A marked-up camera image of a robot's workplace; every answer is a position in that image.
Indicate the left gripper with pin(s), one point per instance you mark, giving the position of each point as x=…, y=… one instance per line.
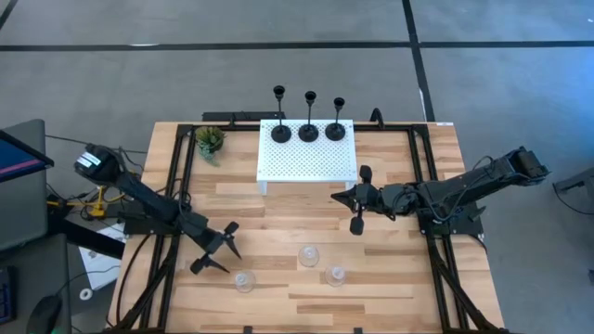
x=212, y=242

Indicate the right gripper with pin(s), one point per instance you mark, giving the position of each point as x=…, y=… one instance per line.
x=371, y=199

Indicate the clear ribbed glass candle holder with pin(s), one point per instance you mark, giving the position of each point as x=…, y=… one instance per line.
x=335, y=276
x=308, y=256
x=244, y=281

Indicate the short black candlestick holder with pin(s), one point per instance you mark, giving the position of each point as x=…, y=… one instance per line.
x=335, y=132

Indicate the medium black candlestick holder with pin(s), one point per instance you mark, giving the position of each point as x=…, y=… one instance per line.
x=308, y=133

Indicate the tall black candlestick holder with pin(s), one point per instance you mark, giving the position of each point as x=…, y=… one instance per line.
x=280, y=134

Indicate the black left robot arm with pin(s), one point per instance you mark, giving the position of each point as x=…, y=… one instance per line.
x=148, y=199

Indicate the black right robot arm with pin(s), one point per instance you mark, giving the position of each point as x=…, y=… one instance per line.
x=464, y=185

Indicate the white perforated metal shelf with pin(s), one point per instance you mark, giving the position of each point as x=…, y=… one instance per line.
x=306, y=162

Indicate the green succulent plant in pot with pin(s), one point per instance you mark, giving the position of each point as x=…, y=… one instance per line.
x=210, y=139

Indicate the white label sticker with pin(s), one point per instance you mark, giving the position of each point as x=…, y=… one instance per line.
x=444, y=124

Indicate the white paper sheet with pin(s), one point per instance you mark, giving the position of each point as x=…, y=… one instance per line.
x=99, y=269

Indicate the yellow metal clamp stand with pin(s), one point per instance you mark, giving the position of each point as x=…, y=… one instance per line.
x=98, y=204

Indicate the black power strip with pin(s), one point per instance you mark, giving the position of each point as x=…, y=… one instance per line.
x=223, y=116

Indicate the white tape roll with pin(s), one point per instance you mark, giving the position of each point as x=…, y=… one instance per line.
x=81, y=294

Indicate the dark grey desk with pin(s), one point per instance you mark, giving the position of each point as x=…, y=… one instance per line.
x=42, y=269

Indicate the black computer mouse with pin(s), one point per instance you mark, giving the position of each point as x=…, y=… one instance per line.
x=44, y=315

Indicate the black keyboard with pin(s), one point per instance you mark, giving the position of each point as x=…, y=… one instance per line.
x=7, y=297

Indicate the black curved bracket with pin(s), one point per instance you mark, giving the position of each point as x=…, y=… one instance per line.
x=377, y=115

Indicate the black aluminium table frame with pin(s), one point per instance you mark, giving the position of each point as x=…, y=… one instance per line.
x=404, y=127

